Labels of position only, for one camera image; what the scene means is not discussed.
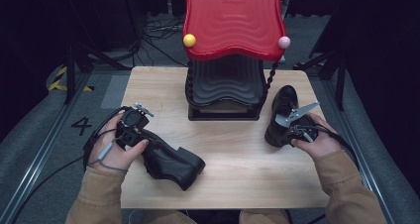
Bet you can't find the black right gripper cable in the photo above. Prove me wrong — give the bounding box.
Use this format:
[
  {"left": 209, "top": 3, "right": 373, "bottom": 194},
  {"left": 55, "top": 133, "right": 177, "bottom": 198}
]
[{"left": 295, "top": 124, "right": 361, "bottom": 168}]

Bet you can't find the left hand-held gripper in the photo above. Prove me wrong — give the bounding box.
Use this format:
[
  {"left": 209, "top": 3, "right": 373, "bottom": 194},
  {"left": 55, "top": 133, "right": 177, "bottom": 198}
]
[{"left": 115, "top": 101, "right": 156, "bottom": 150}]

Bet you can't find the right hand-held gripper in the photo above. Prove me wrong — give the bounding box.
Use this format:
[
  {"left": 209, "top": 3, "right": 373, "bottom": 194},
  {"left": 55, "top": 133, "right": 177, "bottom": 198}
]
[{"left": 274, "top": 100, "right": 321, "bottom": 144}]

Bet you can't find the red and black shoe rack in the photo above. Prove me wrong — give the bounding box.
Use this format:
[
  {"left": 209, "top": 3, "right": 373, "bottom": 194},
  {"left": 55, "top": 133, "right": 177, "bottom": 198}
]
[{"left": 182, "top": 0, "right": 292, "bottom": 122}]

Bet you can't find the person's left hand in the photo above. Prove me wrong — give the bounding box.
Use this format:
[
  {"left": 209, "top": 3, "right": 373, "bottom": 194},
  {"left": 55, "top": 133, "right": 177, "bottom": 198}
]
[{"left": 88, "top": 110, "right": 150, "bottom": 172}]

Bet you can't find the person's leg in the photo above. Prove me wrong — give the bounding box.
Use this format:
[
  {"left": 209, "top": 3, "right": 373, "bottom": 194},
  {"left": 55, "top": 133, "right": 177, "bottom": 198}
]
[
  {"left": 138, "top": 208, "right": 200, "bottom": 224},
  {"left": 239, "top": 208, "right": 292, "bottom": 224}
]

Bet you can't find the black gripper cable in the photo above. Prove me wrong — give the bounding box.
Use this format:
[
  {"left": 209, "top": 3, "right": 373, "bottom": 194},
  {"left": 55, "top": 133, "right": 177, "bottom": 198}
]
[
  {"left": 295, "top": 124, "right": 361, "bottom": 168},
  {"left": 9, "top": 105, "right": 134, "bottom": 224}
]

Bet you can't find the person's right leg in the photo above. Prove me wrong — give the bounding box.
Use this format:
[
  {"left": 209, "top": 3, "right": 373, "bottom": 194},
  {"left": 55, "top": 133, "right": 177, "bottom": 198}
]
[{"left": 239, "top": 208, "right": 292, "bottom": 224}]

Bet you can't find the bundle of floor cables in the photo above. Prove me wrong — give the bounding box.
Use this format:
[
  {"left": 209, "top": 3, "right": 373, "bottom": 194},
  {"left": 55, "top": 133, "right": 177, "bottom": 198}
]
[{"left": 141, "top": 14, "right": 186, "bottom": 67}]

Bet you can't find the person's left leg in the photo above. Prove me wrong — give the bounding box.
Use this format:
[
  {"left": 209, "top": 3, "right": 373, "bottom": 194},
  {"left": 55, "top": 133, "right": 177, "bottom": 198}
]
[{"left": 138, "top": 208, "right": 200, "bottom": 224}]

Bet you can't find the metal floor rail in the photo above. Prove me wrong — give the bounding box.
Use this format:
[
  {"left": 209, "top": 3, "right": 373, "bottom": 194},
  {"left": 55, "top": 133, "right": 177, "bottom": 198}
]
[
  {"left": 0, "top": 73, "right": 92, "bottom": 224},
  {"left": 320, "top": 78, "right": 399, "bottom": 224}
]

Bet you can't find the yellow and black floor tape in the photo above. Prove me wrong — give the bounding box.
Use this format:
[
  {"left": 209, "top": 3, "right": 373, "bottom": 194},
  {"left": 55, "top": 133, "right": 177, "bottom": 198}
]
[{"left": 48, "top": 64, "right": 95, "bottom": 93}]

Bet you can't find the black tripod stand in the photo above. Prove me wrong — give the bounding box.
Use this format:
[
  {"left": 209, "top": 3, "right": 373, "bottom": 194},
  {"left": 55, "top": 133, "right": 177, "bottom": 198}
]
[
  {"left": 63, "top": 40, "right": 134, "bottom": 105},
  {"left": 292, "top": 48, "right": 349, "bottom": 112}
]

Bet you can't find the grey thin cable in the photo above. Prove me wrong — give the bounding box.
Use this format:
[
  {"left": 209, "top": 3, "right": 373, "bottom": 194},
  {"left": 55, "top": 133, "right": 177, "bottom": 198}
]
[{"left": 86, "top": 140, "right": 129, "bottom": 174}]

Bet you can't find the person's right hand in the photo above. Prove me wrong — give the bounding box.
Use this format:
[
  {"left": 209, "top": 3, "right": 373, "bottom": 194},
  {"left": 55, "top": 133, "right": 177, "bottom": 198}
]
[{"left": 290, "top": 112, "right": 343, "bottom": 161}]

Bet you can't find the black leather shoe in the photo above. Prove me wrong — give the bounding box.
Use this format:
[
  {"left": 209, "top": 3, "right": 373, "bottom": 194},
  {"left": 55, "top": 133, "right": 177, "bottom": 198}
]
[
  {"left": 263, "top": 84, "right": 313, "bottom": 149},
  {"left": 141, "top": 129, "right": 207, "bottom": 192}
]

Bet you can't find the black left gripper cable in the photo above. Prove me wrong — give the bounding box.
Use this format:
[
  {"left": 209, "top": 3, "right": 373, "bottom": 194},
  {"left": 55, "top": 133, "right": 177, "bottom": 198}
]
[{"left": 9, "top": 105, "right": 134, "bottom": 224}]

